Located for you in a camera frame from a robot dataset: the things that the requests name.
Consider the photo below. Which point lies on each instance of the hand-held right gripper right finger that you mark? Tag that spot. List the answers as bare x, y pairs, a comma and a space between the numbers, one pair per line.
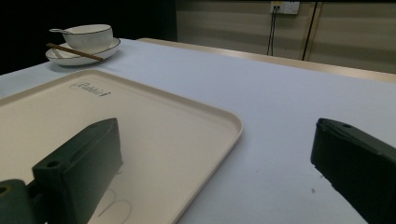
358, 161

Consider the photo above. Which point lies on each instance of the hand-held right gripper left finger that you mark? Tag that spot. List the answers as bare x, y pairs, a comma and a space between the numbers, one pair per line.
81, 161

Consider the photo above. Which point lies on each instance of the beige plastic tray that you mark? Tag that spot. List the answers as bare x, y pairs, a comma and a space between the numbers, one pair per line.
162, 130

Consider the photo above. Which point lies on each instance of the white tablecloth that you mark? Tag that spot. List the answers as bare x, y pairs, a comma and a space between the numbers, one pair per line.
280, 109

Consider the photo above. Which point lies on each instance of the white plate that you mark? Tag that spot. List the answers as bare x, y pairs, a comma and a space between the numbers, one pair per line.
74, 57

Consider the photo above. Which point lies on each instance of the brown wooden chopsticks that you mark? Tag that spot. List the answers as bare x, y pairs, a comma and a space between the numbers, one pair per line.
74, 52

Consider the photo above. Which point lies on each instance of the white ribbed bowl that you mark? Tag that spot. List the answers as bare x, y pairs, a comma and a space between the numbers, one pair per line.
88, 37

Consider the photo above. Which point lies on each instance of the white ceramic spoon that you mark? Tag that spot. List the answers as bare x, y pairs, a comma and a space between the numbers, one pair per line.
60, 30

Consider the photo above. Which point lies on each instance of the white wall socket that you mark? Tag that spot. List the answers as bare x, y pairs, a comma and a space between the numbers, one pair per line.
285, 7

